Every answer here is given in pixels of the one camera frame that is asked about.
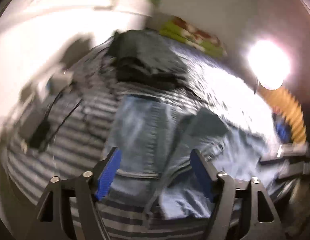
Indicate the white power strip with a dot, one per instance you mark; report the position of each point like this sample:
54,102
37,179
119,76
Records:
37,90

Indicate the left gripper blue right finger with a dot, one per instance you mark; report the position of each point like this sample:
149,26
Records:
243,209

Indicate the striped blue white bedsheet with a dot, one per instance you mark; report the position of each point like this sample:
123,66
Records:
84,125

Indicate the green floral folded blanket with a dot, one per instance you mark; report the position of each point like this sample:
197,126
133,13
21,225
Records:
186,33

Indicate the blue denim jeans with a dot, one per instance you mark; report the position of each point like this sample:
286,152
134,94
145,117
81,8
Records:
156,140

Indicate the wooden slatted bed rail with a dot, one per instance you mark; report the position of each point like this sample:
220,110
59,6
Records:
289,107

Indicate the bright round lamp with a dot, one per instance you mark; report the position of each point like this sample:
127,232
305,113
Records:
270,64

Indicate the black power adapter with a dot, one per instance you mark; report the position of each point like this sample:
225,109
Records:
39,139

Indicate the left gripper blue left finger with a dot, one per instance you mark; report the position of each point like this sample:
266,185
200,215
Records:
53,218

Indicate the folded dark grey garment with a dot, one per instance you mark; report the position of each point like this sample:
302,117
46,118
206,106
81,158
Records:
142,56

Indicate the blue cloth item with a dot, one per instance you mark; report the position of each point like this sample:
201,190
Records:
283,131

